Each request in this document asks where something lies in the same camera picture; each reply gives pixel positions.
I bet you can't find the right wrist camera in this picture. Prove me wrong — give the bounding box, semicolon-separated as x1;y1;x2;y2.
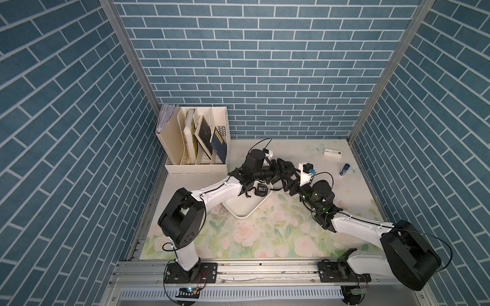
298;163;315;187

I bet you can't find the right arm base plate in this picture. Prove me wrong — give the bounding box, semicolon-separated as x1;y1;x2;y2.
317;259;371;284

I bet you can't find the white plastic file organizer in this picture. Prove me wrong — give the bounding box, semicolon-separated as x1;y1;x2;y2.
165;107;231;175

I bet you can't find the white rectangular box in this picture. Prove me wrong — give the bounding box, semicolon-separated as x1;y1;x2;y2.
324;148;343;159

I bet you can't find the white and yellow book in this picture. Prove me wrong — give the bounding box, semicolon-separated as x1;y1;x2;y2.
183;109;199;164

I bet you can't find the floral table mat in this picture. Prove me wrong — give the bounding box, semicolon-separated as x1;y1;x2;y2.
139;168;383;260

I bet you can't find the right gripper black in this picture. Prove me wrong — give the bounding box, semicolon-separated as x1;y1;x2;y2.
280;169;320;214

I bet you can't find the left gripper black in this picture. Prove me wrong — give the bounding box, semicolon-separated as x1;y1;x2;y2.
250;158;293;185

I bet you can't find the beige file folder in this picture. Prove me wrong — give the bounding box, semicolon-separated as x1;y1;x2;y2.
156;104;184;165

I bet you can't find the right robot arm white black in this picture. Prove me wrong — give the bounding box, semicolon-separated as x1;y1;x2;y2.
278;161;442;291

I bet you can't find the round black tape measure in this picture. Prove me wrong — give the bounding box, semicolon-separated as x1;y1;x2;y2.
245;183;269;198

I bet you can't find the aluminium mounting rail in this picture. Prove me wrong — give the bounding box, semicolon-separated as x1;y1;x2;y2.
101;259;436;305

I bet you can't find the small blue bottle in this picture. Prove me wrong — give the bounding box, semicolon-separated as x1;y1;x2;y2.
339;163;350;176

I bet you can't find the black cover book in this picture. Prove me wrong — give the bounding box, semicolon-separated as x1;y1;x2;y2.
194;116;213;159

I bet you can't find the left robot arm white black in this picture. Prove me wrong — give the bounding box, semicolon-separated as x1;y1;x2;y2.
158;167;279;272

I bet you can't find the white storage tray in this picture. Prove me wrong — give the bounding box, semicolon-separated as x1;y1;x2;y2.
222;181;273;219

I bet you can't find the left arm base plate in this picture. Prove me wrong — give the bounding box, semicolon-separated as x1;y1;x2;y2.
164;261;218;284

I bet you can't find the blue cover book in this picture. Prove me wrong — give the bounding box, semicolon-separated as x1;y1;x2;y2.
210;128;228;164

